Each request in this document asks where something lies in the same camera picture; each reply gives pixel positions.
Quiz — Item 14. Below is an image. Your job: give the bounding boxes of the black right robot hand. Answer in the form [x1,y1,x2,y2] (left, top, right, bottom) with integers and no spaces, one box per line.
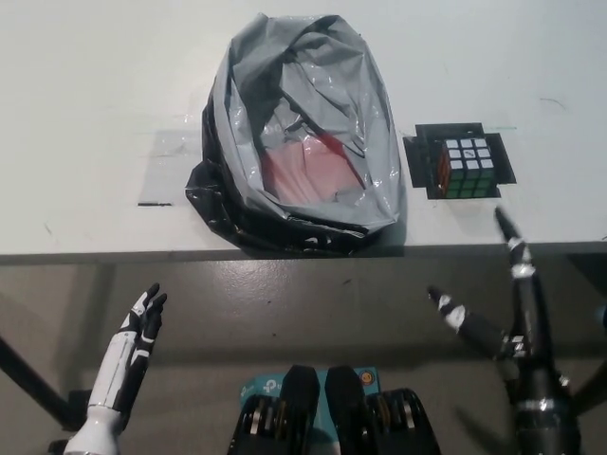
[427,207,573,413]

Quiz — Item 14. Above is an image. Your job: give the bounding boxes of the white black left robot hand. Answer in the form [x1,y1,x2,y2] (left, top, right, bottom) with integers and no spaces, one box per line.
[88,282,170,419]

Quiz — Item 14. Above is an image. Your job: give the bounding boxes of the rubik's cube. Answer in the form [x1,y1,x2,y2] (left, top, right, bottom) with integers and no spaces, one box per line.
[435,137,495,201]

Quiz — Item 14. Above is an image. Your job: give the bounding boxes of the grey black plastic bag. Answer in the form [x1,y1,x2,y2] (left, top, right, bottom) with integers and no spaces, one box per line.
[185,12,410,260]

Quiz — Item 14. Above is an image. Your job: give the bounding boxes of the black table leg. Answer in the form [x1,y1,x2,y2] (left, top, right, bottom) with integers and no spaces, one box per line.
[571,349,607,411]
[0,324,94,428]

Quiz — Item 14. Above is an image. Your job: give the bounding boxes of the robot torso black blocks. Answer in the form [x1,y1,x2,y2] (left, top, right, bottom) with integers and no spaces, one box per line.
[230,362,440,455]

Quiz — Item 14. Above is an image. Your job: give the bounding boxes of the clear tape patch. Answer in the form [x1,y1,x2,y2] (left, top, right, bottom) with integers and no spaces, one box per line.
[137,126,210,206]

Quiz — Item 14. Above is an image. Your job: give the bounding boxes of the black tape square marker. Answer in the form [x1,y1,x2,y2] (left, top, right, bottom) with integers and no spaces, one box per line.
[402,122,518,201]

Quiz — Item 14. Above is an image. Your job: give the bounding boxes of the red flat packet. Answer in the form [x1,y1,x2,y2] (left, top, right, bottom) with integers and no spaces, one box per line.
[262,134,364,201]

